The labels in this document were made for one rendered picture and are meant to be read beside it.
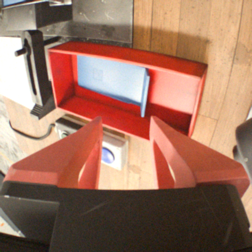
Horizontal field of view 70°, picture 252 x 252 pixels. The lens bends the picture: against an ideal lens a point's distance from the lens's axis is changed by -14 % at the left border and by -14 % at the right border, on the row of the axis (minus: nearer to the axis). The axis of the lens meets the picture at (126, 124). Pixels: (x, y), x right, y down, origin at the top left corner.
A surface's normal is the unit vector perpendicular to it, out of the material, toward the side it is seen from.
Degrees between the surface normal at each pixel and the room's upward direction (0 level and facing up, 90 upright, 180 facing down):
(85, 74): 0
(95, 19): 0
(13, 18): 0
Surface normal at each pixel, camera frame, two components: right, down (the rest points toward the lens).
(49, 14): 0.87, 0.30
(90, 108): 0.02, -0.80
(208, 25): -0.48, 0.51
